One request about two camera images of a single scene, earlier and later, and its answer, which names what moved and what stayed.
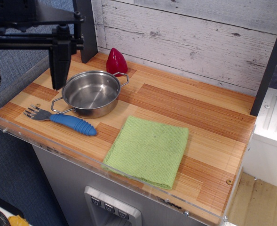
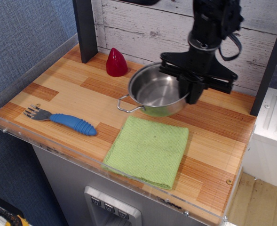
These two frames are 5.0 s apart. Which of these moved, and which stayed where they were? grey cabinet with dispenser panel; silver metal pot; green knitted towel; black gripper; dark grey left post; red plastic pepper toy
Moved: silver metal pot; black gripper
Stayed: red plastic pepper toy; green knitted towel; dark grey left post; grey cabinet with dispenser panel
